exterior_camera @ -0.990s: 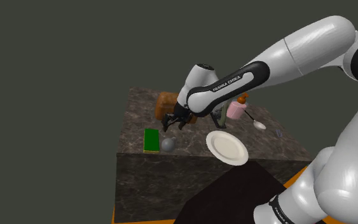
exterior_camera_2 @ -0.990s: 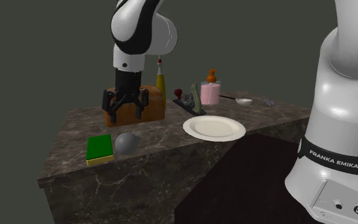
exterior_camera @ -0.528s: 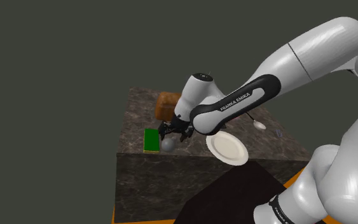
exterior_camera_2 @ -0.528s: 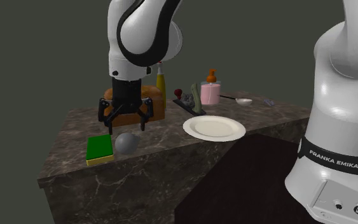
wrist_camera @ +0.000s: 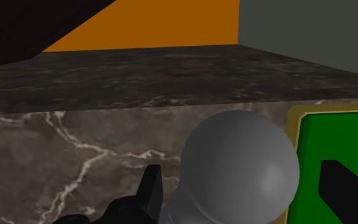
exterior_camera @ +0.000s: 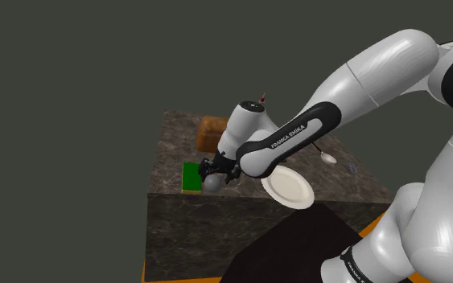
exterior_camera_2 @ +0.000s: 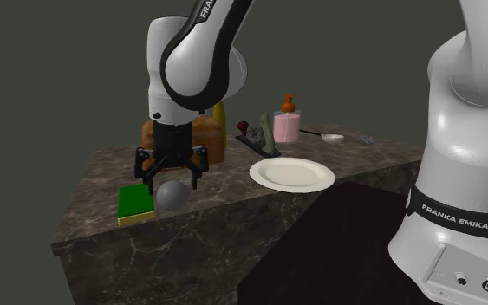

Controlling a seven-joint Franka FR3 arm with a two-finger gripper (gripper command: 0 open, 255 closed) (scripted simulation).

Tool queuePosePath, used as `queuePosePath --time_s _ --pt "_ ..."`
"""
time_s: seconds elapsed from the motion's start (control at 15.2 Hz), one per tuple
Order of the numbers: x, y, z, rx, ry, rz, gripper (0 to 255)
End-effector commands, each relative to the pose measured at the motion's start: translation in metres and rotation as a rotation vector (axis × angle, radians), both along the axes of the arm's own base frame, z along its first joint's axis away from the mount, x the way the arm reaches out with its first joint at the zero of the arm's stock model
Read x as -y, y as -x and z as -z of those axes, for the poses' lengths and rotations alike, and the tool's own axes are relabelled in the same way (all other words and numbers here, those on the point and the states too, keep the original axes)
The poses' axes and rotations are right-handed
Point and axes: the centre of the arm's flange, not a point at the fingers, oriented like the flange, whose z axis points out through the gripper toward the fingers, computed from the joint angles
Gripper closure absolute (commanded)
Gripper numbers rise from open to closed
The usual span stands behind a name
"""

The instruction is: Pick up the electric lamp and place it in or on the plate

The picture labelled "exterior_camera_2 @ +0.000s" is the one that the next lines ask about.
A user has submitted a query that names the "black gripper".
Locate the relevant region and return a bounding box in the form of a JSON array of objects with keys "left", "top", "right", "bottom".
[{"left": 134, "top": 120, "right": 210, "bottom": 197}]

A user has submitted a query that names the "grey round ball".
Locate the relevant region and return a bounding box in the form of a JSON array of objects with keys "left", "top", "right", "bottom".
[{"left": 155, "top": 179, "right": 193, "bottom": 211}]

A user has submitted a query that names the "brown bread loaf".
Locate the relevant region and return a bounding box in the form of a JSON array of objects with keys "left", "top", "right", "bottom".
[{"left": 140, "top": 115, "right": 227, "bottom": 171}]

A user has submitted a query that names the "green and yellow sponge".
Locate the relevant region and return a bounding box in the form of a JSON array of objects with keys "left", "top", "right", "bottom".
[{"left": 117, "top": 183, "right": 157, "bottom": 227}]

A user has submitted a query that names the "yellow bottle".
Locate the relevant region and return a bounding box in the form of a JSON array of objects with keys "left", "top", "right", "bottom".
[{"left": 212, "top": 101, "right": 228, "bottom": 150}]

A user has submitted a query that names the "black tray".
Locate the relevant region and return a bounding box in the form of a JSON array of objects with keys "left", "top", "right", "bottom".
[{"left": 235, "top": 133, "right": 283, "bottom": 159}]

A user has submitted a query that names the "grey lumpy figure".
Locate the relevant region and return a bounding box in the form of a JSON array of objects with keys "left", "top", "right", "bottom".
[{"left": 246, "top": 127, "right": 265, "bottom": 145}]

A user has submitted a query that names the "tall grey-green curved figure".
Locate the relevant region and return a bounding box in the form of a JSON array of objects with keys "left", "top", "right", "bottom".
[{"left": 259, "top": 112, "right": 277, "bottom": 156}]

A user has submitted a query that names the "pink soap dispenser, orange pump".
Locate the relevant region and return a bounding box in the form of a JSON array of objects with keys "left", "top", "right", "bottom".
[{"left": 272, "top": 93, "right": 303, "bottom": 144}]

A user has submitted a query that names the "white plate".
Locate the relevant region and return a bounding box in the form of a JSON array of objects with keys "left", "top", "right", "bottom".
[{"left": 249, "top": 157, "right": 336, "bottom": 194}]

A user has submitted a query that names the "white spoon with black handle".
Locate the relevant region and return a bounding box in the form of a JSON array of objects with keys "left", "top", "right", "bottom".
[{"left": 298, "top": 128, "right": 346, "bottom": 146}]

